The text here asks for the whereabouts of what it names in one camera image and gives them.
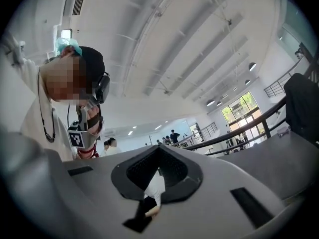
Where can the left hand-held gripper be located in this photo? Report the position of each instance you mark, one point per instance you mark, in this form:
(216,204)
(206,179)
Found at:
(77,139)

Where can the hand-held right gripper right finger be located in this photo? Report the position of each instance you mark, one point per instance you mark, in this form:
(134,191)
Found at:
(211,183)

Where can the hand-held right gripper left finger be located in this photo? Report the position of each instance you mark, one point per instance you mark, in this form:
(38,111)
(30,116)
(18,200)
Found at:
(87,195)

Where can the person's left hand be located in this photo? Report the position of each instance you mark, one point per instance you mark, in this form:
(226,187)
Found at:
(94,113)

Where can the cream sweatshirt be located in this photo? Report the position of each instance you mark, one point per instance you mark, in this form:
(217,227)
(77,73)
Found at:
(32,113)

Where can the grey stair railing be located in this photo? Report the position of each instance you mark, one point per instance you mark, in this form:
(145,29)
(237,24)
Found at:
(209,131)

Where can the person's head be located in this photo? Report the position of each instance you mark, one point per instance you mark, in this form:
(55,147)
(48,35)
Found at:
(64,83)

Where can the coat stand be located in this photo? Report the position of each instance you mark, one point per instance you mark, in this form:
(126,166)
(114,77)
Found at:
(150,139)

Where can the curved black handrail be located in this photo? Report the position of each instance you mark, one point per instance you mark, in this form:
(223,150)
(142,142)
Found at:
(266,129)

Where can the large glass entrance door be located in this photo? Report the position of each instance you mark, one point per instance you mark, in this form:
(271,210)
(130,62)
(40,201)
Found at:
(243,111)

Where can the dome pendant lamp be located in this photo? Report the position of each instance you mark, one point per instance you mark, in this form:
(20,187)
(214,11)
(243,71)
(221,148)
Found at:
(219,103)
(210,102)
(252,66)
(247,82)

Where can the teal hair scrunchie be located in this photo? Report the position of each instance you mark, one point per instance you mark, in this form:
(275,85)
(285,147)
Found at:
(74,45)

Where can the ceiling spotlight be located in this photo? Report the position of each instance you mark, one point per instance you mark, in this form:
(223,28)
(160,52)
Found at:
(165,91)

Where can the grey balcony railing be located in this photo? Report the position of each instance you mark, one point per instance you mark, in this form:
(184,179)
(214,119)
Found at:
(274,88)

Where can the black jacket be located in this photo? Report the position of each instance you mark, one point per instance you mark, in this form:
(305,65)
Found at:
(301,103)

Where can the black head-mounted camera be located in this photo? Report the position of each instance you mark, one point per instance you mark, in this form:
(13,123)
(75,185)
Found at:
(103,88)

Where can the bright wall light panel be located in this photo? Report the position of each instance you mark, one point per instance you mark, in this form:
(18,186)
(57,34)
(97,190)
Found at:
(66,33)

